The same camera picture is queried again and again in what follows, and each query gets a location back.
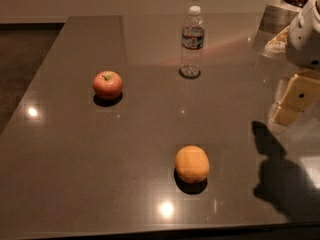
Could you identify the orange fruit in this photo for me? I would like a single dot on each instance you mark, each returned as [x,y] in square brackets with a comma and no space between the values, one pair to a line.
[192,164]

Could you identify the packaged snack in tray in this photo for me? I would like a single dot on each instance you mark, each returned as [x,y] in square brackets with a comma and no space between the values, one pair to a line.
[278,43]

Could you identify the red apple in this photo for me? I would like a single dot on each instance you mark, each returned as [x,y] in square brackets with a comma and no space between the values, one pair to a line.
[108,85]

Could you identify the metallic snack stand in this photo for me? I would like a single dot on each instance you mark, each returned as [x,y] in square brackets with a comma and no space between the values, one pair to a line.
[277,15]

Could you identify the clear plastic water bottle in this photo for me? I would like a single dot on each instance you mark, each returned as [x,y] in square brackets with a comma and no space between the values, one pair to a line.
[192,42]

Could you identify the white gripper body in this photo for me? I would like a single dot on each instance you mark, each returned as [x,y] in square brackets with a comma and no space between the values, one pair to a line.
[305,42]

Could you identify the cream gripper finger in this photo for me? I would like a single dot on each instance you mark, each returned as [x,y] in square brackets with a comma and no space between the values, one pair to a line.
[294,95]

